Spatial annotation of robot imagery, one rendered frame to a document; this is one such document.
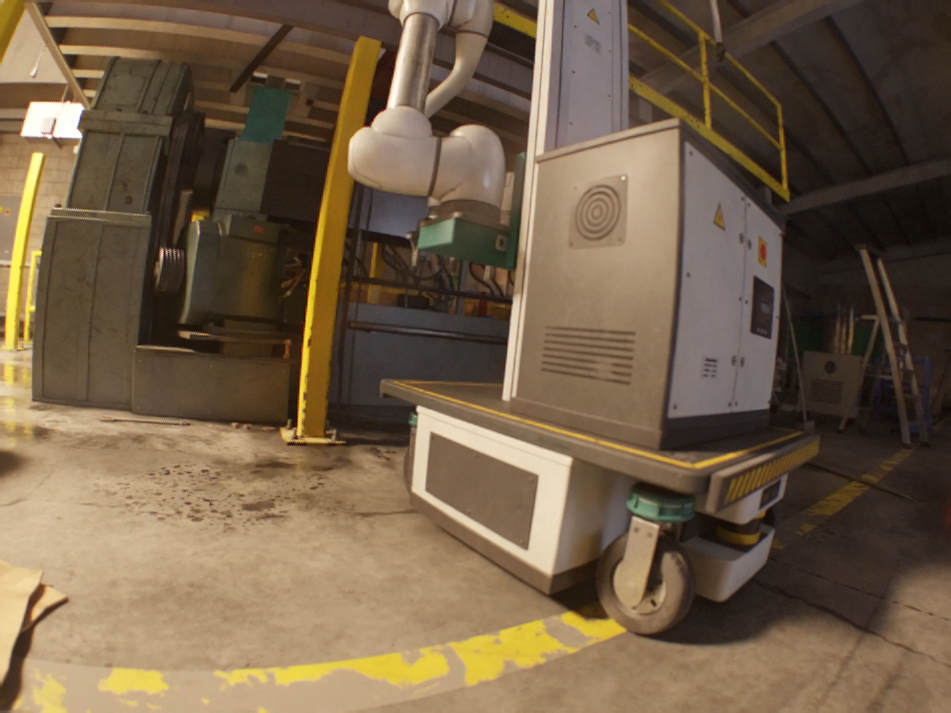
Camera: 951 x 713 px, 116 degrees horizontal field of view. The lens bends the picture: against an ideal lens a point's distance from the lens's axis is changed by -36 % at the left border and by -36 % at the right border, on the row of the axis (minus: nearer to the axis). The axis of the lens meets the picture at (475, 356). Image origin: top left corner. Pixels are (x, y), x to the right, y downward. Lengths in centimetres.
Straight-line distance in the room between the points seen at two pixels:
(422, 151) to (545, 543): 87
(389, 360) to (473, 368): 58
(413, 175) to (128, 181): 157
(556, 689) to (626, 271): 63
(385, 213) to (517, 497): 234
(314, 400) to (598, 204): 132
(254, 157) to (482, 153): 194
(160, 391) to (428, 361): 162
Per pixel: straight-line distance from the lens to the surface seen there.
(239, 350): 204
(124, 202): 236
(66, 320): 232
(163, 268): 213
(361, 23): 228
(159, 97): 253
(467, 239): 108
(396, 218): 295
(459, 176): 114
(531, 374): 89
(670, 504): 71
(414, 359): 289
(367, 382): 281
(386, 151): 113
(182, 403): 214
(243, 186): 285
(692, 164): 80
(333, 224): 184
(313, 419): 184
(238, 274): 208
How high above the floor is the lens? 45
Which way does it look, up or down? 2 degrees down
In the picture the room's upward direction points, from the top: 6 degrees clockwise
